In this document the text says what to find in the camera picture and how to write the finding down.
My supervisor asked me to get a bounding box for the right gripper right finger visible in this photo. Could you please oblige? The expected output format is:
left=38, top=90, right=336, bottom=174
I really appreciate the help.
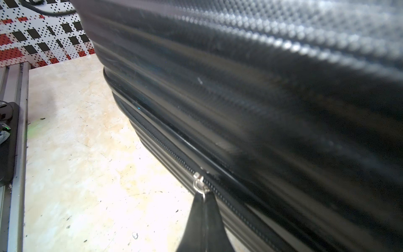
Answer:
left=204, top=192, right=235, bottom=252

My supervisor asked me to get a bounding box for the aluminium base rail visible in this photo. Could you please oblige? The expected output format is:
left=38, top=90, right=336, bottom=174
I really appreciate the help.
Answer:
left=1, top=62, right=31, bottom=252

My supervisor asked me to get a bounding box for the silver zipper pull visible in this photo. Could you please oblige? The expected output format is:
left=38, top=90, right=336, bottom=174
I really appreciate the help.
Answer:
left=193, top=172, right=210, bottom=200

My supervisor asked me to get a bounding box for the black ribbed hard-shell suitcase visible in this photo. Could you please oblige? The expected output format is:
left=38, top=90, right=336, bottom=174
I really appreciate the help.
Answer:
left=72, top=1, right=403, bottom=252

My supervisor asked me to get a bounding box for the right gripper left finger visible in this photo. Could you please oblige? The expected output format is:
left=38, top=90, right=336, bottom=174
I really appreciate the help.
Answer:
left=176, top=193, right=206, bottom=252

